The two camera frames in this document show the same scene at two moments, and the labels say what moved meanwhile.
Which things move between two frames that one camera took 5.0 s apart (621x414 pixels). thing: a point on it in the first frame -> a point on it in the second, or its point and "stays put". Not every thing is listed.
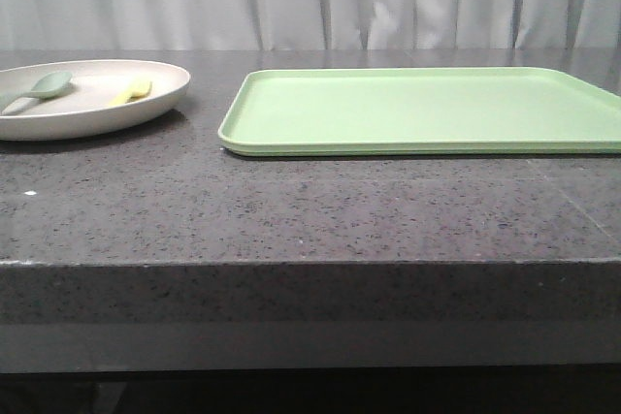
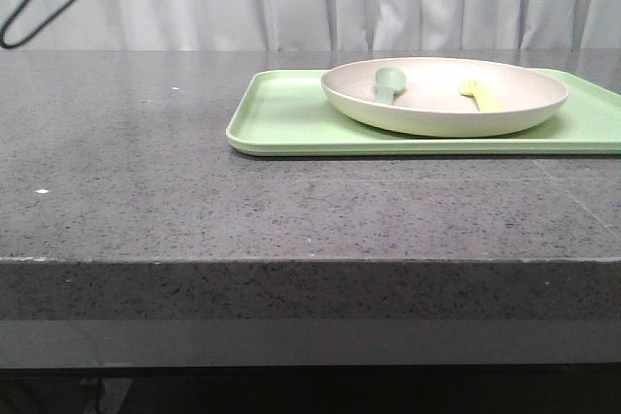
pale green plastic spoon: x=13 y=104 -> x=388 y=80
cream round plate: x=83 y=110 -> x=444 y=97
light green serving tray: x=419 y=111 stays put
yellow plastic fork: x=132 y=93 -> x=485 y=100
